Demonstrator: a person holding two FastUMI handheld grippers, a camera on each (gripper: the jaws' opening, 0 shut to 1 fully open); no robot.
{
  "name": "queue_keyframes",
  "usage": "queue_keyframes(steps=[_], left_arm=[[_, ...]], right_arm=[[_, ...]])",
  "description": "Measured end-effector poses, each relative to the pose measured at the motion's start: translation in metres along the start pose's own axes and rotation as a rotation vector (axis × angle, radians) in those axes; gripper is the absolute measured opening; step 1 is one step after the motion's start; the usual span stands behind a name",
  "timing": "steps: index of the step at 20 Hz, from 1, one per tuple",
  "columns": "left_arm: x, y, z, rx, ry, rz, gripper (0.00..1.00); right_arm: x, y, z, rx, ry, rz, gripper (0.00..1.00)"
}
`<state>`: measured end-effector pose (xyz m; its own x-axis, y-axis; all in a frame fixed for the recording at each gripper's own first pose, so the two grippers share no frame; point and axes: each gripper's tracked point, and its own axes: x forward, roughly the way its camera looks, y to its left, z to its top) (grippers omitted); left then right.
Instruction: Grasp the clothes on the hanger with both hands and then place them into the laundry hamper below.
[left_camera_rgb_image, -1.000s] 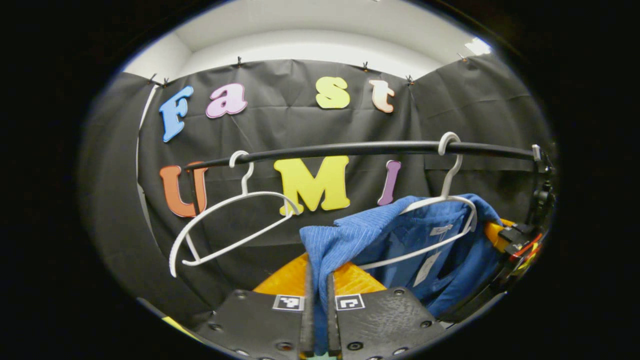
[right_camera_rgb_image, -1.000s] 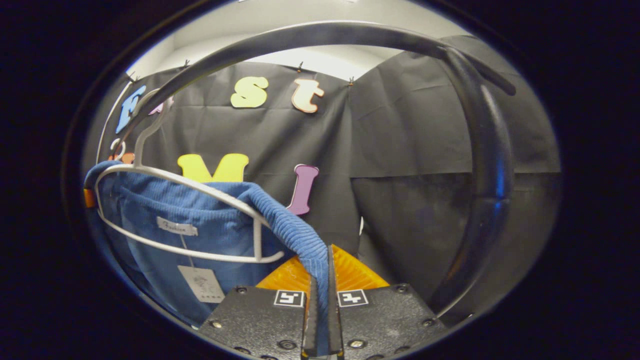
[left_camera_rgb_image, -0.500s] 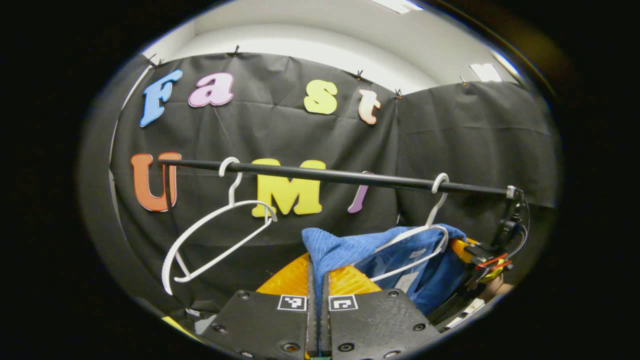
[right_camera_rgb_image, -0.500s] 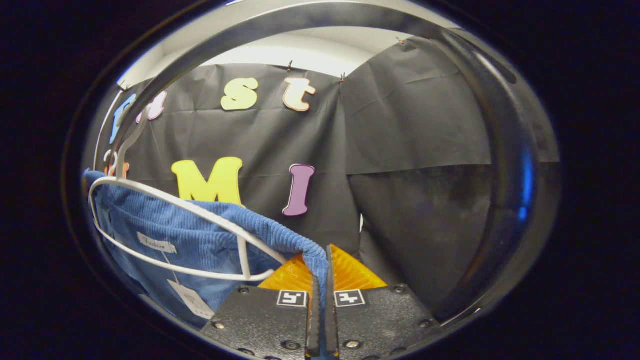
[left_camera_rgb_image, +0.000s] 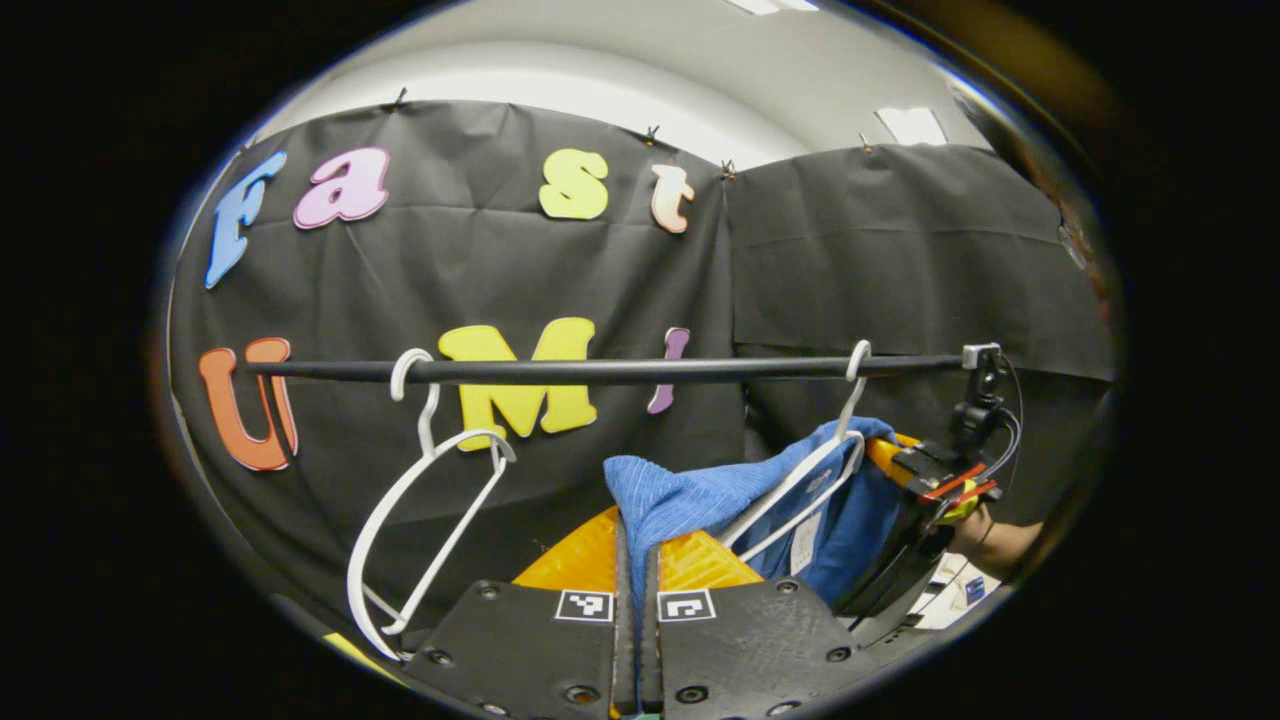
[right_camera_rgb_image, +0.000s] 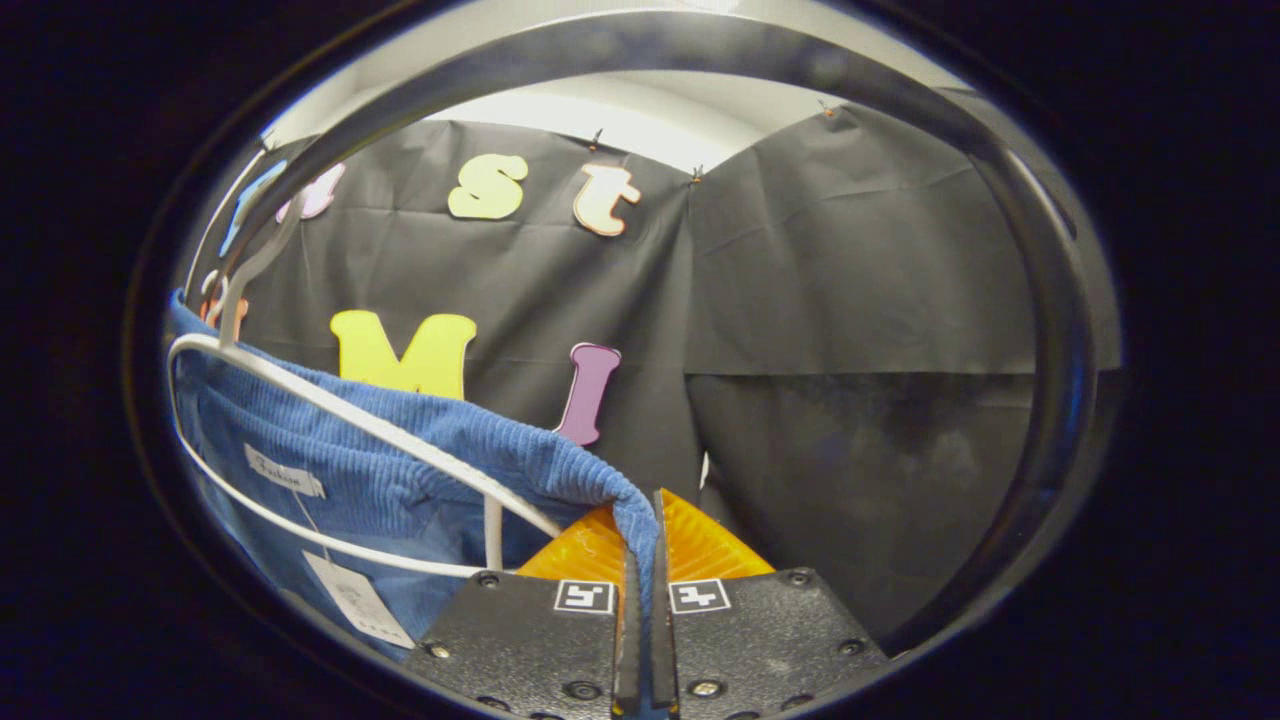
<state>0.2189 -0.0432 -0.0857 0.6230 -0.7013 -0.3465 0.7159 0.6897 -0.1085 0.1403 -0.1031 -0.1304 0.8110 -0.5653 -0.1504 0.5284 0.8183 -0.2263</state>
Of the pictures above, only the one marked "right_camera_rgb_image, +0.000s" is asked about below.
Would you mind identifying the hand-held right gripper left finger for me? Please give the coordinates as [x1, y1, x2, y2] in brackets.
[405, 503, 643, 720]

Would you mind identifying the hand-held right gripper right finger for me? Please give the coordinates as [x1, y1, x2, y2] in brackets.
[650, 488, 891, 720]

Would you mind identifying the white clothes hanger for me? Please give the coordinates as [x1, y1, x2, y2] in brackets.
[165, 160, 566, 581]

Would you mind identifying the blue corduroy shirt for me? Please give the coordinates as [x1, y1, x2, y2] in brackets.
[165, 290, 661, 661]

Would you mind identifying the black clothes rack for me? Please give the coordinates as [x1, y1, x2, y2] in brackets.
[200, 10, 1101, 656]

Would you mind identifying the black backdrop cloth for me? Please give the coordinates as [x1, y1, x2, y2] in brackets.
[185, 100, 1041, 641]

